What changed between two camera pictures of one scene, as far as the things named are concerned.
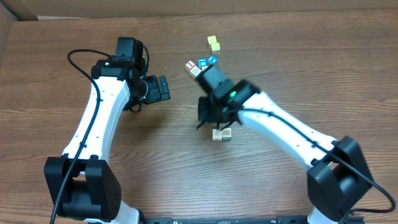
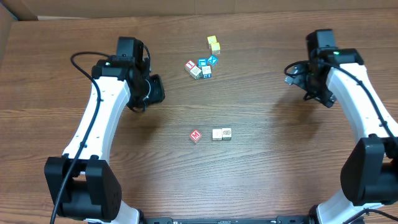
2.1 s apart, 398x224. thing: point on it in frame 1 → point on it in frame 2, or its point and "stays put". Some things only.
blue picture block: (203, 62) stays put
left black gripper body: (153, 93) stays put
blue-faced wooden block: (226, 134) stays put
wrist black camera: (217, 83) → (321, 41)
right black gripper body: (209, 112) → (313, 83)
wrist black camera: (129, 53) stays put
